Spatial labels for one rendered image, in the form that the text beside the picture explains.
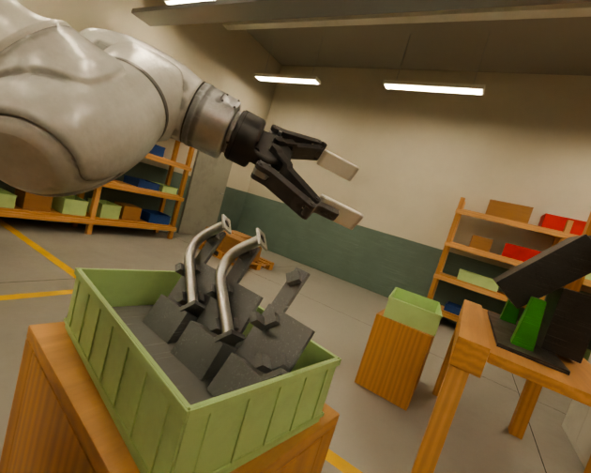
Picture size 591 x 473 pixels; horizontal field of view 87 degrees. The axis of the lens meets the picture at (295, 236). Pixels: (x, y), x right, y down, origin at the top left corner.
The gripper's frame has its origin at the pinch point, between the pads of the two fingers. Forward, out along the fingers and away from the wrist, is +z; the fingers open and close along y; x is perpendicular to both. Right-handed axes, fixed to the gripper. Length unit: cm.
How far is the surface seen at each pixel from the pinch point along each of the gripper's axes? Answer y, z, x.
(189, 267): 17, -19, 55
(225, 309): 1.5, -6.7, 45.4
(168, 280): 21, -24, 70
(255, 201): 617, 43, 480
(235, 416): -24.5, -1.0, 34.5
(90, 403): -23, -25, 56
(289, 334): -4.1, 8.0, 37.4
